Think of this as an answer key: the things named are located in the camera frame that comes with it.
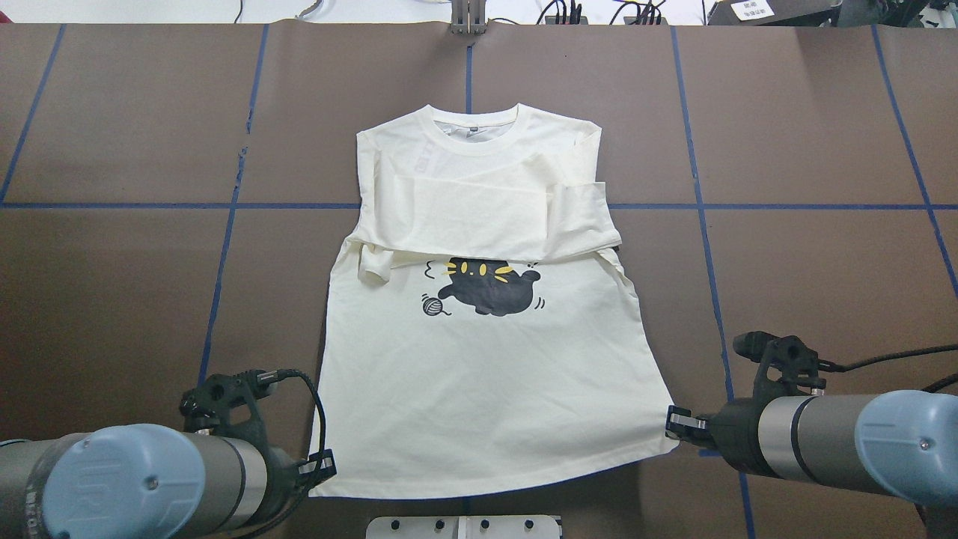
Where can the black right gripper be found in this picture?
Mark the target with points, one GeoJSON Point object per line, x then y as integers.
{"type": "Point", "coordinates": [735, 428]}

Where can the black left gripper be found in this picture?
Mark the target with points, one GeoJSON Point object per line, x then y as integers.
{"type": "Point", "coordinates": [283, 476]}

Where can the cream long-sleeve cat shirt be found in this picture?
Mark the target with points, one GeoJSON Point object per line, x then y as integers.
{"type": "Point", "coordinates": [481, 333]}

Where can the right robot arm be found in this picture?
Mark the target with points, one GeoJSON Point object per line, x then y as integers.
{"type": "Point", "coordinates": [900, 444]}

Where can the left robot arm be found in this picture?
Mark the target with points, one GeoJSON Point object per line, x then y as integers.
{"type": "Point", "coordinates": [149, 481]}

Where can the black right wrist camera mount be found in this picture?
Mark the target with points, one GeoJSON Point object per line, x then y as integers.
{"type": "Point", "coordinates": [785, 365]}

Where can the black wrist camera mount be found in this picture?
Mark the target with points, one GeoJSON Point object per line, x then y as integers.
{"type": "Point", "coordinates": [785, 365]}
{"type": "Point", "coordinates": [228, 405]}

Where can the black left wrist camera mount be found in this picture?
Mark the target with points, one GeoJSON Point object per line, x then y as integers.
{"type": "Point", "coordinates": [228, 405]}

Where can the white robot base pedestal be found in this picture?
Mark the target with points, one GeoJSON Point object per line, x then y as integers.
{"type": "Point", "coordinates": [480, 526]}

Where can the grey top camera bracket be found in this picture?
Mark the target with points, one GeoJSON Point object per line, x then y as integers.
{"type": "Point", "coordinates": [468, 17]}

